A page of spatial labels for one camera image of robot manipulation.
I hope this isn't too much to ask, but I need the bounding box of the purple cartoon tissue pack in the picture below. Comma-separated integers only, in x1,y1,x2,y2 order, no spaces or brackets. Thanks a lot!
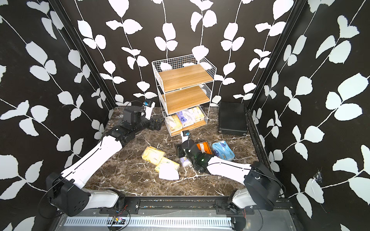
180,157,192,167

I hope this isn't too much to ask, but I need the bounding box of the beige tissue pack bottom shelf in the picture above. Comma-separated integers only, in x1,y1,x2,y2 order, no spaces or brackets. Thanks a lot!
165,114,183,133

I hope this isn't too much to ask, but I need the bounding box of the orange tissue pack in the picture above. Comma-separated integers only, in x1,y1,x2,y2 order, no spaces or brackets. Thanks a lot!
197,141,213,155

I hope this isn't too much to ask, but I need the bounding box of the yellow green tissue pack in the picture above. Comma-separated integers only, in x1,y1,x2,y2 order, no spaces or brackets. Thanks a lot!
191,106,204,123
155,157,180,181

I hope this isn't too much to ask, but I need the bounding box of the pale yellow tissue pack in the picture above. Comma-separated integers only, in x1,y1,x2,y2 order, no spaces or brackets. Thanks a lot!
142,146,166,166

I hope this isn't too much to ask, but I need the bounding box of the purple white tissue pack bottom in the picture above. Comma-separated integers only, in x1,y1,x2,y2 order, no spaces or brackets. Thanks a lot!
176,109,196,128

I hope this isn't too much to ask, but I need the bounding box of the blue cartoon tissue pack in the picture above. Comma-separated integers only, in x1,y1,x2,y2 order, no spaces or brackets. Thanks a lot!
212,141,235,161

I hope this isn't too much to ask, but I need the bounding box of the yellow green tissue pack bottom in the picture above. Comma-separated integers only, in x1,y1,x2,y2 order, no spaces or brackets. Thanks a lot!
191,106,204,123

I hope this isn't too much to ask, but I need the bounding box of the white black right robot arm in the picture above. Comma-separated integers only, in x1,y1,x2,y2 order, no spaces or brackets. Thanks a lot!
178,140,283,214

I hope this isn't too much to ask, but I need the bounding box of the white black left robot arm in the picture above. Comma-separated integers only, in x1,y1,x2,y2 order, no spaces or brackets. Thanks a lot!
46,100,163,217

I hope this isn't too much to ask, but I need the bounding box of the black hard case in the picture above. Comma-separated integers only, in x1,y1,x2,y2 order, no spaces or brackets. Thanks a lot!
218,102,248,136

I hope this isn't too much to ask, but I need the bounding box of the small circuit board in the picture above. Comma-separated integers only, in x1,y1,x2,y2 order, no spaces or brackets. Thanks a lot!
112,217,126,226

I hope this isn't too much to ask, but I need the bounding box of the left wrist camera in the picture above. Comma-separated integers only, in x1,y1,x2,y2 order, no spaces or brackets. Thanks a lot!
143,99,155,120

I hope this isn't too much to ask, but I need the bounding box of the white wire wooden shelf rack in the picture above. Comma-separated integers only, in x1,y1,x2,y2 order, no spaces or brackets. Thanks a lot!
151,54,217,137

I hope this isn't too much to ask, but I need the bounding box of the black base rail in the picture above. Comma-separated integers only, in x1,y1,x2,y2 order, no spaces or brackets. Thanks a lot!
125,196,295,217

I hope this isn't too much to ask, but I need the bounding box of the white slotted cable duct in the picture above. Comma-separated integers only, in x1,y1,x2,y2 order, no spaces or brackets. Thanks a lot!
64,217,232,229

